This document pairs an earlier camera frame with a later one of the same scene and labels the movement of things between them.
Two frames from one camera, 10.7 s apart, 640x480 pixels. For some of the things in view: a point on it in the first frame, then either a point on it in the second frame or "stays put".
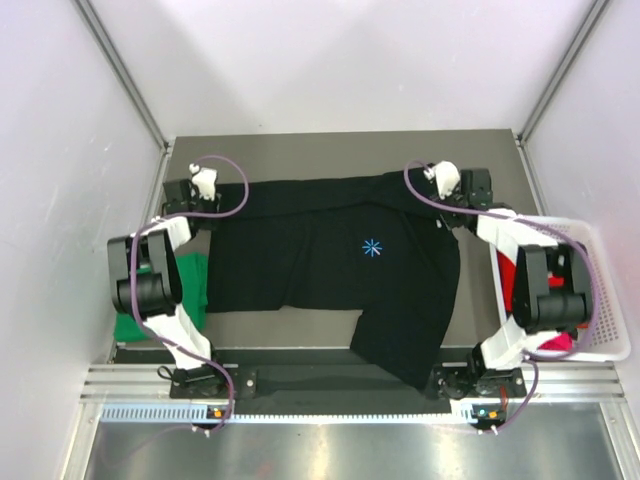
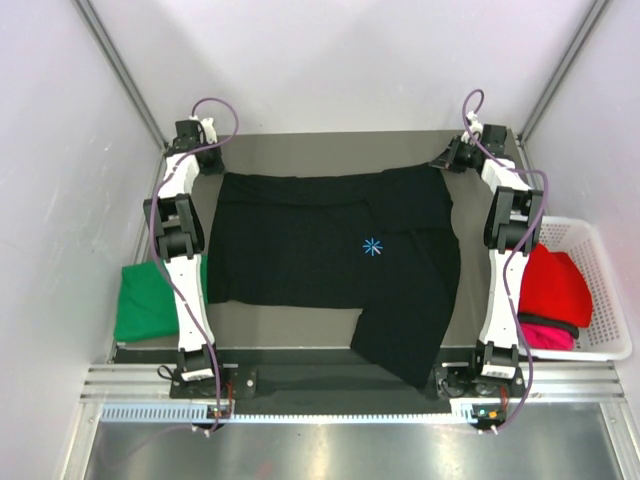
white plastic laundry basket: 607,338 stays put
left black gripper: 212,206 -> 217,167
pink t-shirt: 562,342 stays put
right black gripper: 449,219 -> 445,159
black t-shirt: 377,244 stays put
